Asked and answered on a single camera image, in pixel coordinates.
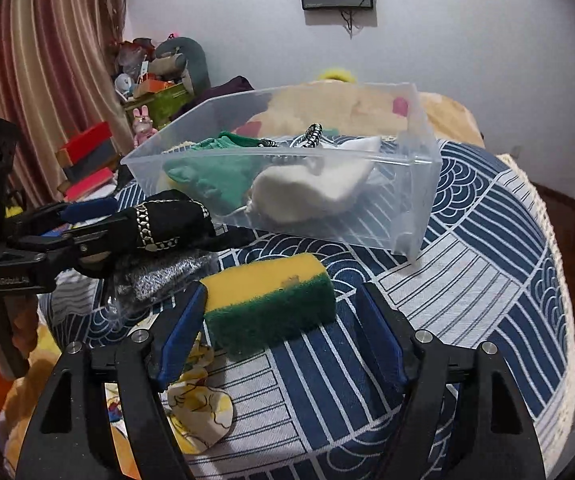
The dark purple cloth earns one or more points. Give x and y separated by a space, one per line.
227 89

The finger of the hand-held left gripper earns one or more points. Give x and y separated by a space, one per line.
74 249
89 208

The pink rabbit figure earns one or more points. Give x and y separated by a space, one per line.
143 127

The yellow plush toy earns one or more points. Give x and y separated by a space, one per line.
336 73

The stack of red and black boxes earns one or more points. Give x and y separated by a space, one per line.
89 160

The silver glittery cloth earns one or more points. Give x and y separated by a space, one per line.
157 278

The green knitted cloth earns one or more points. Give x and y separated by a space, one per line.
217 172

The white fluffy cloth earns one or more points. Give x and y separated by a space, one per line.
307 191

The blue and white patterned tablecloth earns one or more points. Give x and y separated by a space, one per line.
467 285

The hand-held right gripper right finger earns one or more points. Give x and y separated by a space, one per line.
383 336

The beige printed blanket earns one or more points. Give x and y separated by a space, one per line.
450 115

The clear plastic storage box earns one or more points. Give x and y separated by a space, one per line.
367 220

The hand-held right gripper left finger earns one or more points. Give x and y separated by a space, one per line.
181 336

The grey plush toy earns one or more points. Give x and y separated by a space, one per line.
192 57

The yellow printed cloth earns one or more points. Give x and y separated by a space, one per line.
202 410

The green cardboard box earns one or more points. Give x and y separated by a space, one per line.
160 102

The yellow and green sponge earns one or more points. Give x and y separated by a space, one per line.
267 310

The pink striped curtain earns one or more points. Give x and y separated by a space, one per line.
42 60

